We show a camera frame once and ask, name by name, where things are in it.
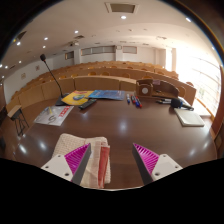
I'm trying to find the blue booklet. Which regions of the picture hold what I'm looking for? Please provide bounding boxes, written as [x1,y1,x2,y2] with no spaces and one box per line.
[88,89,127,102]

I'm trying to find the square ceiling air vent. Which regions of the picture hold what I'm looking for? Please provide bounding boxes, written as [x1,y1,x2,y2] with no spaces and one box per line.
[104,2,140,15]
[14,30,28,43]

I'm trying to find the white printed poster sheet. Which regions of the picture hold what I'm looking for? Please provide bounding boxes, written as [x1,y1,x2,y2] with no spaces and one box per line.
[33,105,75,127]

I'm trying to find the black handheld microphone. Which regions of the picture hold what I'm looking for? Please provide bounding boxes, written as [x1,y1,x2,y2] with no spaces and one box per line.
[170,97,195,112]

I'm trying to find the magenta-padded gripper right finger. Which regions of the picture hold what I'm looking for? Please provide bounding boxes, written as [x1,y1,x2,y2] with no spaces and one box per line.
[132,143,183,185]

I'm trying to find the wooden shelf unit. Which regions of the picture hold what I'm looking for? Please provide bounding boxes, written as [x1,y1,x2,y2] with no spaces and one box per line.
[213,123,224,158]

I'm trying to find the black remote control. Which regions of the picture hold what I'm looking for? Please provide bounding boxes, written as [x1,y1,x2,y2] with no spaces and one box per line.
[78,98,98,110]

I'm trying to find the rows of wooden lecture seats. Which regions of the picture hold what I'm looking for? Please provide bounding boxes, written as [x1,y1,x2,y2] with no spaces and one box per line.
[4,60,198,113]

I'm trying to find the black gooseneck desk microphone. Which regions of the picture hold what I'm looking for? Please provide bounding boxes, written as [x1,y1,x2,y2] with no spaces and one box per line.
[39,53,69,107]

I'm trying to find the recessed ceiling lights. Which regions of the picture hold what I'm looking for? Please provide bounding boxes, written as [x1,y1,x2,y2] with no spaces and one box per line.
[0,14,193,79]

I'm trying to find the large bright window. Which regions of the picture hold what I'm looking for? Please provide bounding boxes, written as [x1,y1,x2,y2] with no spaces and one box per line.
[164,46,221,116]

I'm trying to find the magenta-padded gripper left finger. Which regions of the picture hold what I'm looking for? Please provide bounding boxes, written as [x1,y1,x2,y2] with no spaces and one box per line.
[40,143,92,186]

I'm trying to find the beige waffle-weave towel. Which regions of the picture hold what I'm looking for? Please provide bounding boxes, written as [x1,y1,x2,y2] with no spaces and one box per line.
[51,133,112,190]

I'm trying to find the small black-legged side table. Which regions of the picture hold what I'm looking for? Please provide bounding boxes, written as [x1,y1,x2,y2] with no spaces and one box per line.
[7,104,30,137]

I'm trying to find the wooden desk organizer box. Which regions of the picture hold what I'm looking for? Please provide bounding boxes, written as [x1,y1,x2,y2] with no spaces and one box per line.
[135,78,181,100]

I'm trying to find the white notepad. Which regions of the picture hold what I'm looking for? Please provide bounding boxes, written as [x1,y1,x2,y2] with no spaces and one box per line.
[173,107,206,128]

